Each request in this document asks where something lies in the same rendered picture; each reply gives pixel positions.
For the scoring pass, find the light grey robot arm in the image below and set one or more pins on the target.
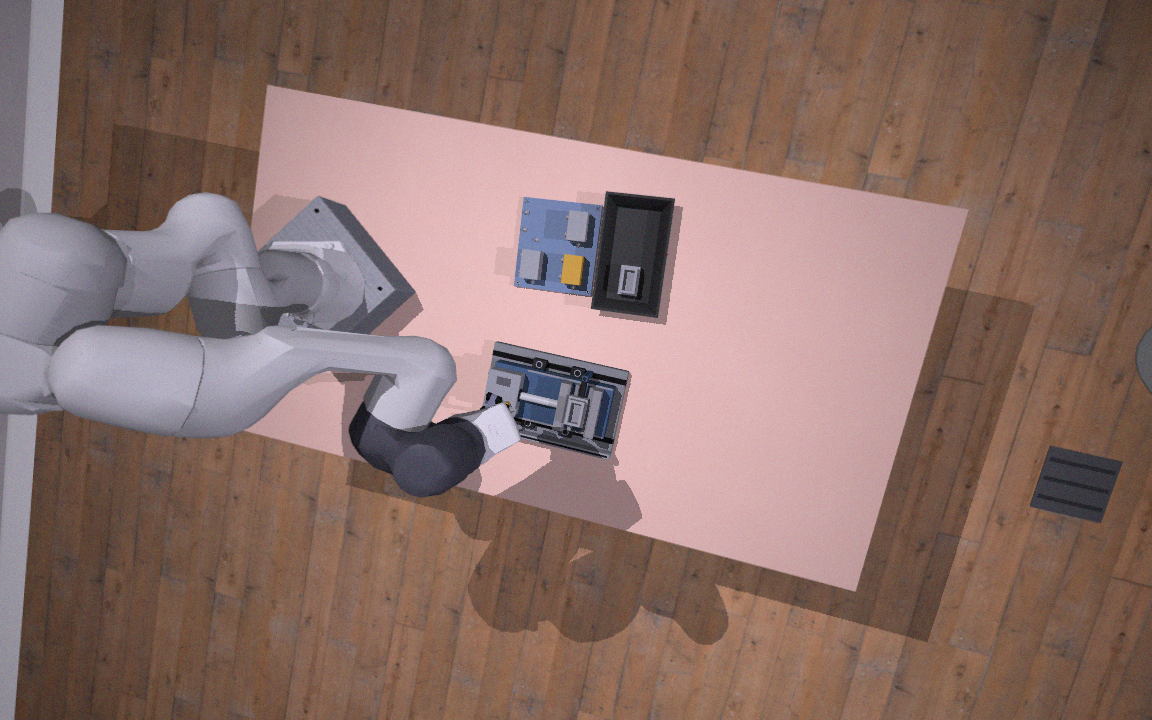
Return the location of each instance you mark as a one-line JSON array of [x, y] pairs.
[[58, 285]]

